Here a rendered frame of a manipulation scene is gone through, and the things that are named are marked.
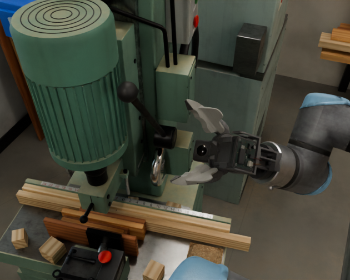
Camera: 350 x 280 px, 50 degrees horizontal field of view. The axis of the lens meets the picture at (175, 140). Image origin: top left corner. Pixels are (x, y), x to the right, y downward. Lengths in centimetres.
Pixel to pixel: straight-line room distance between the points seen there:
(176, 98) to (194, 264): 61
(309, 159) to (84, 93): 46
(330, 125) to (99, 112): 46
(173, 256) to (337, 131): 51
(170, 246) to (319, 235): 135
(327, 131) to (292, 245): 141
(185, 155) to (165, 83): 23
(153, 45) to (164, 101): 15
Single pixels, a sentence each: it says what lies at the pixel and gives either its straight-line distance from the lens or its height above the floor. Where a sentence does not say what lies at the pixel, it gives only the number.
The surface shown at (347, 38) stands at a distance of 266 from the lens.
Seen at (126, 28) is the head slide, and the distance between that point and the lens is 82.
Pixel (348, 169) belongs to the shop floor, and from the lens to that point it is 264.
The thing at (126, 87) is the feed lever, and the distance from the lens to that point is 60.
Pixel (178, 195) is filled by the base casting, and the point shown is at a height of 80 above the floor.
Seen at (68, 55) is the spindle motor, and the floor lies 148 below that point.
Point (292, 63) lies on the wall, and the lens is 326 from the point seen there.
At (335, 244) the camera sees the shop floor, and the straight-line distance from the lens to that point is 225.
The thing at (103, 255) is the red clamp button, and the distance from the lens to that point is 89.
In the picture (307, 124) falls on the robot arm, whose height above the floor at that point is 128.
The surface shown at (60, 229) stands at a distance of 104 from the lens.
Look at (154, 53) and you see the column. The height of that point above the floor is 134.
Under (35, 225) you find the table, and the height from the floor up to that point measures 90.
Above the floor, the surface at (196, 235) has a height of 93.
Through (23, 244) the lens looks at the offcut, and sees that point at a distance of 109.
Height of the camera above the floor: 179
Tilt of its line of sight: 44 degrees down
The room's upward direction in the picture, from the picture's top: straight up
